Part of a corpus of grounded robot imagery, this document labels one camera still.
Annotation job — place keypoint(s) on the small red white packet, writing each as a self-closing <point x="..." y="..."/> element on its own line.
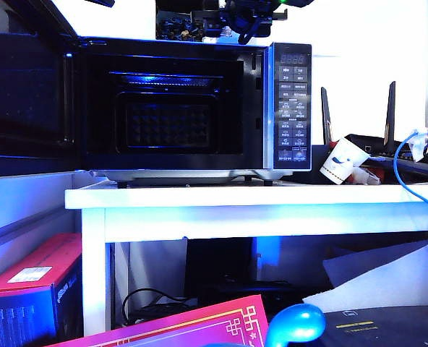
<point x="367" y="176"/>

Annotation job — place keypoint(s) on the blue glossy rounded knob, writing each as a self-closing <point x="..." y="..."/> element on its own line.
<point x="297" y="321"/>

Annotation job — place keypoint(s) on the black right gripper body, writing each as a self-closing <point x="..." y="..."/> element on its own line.
<point x="250" y="14"/>

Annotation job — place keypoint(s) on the black router with antennas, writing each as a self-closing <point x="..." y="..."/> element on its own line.
<point x="391" y="144"/>

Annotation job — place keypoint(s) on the white table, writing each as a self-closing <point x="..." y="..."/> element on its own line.
<point x="235" y="197"/>

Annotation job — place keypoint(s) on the pink box with gold pattern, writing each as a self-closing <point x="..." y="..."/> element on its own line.
<point x="185" y="329"/>

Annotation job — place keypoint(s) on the black Midea microwave oven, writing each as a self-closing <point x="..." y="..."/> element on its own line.
<point x="293" y="108"/>

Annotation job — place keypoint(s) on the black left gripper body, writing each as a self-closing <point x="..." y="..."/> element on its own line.
<point x="103" y="2"/>

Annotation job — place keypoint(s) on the white paper sheet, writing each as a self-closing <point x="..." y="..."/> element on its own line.
<point x="387" y="278"/>

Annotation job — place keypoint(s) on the black computer case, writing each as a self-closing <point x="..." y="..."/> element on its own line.
<point x="217" y="260"/>

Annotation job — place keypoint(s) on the black box with yellow label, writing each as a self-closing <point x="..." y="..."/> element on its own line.
<point x="387" y="325"/>

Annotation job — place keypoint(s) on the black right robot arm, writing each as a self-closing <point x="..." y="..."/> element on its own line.
<point x="297" y="3"/>

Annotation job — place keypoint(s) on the red and blue carton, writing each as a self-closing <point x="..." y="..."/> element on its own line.
<point x="26" y="307"/>

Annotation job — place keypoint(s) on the clear pastry snack box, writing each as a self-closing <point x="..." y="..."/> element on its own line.
<point x="227" y="33"/>

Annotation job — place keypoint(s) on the black glass microwave door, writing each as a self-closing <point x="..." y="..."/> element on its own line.
<point x="26" y="90"/>

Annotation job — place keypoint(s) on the white paper cup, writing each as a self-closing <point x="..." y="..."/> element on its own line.
<point x="338" y="162"/>

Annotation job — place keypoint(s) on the white tape wad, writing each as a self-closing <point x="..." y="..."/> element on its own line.
<point x="420" y="142"/>

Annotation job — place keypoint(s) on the frosted office partition panel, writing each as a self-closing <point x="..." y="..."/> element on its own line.
<point x="19" y="202"/>

